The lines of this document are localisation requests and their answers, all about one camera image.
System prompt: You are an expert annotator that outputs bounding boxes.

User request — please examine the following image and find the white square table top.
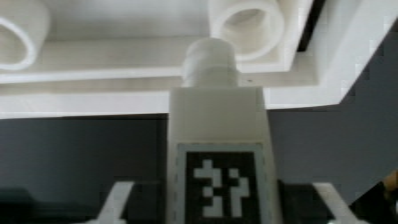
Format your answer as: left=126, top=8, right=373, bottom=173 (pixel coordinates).
left=0, top=0, right=315, bottom=84

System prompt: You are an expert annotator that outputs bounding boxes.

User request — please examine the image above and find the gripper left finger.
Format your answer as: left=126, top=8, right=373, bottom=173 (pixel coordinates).
left=87, top=181, right=135, bottom=224

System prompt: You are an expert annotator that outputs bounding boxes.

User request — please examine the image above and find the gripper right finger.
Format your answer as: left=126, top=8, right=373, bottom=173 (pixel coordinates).
left=313, top=182, right=370, bottom=224

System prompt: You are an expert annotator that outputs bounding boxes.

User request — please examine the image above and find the white U-shaped fence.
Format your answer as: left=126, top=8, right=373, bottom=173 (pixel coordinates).
left=0, top=0, right=398, bottom=119

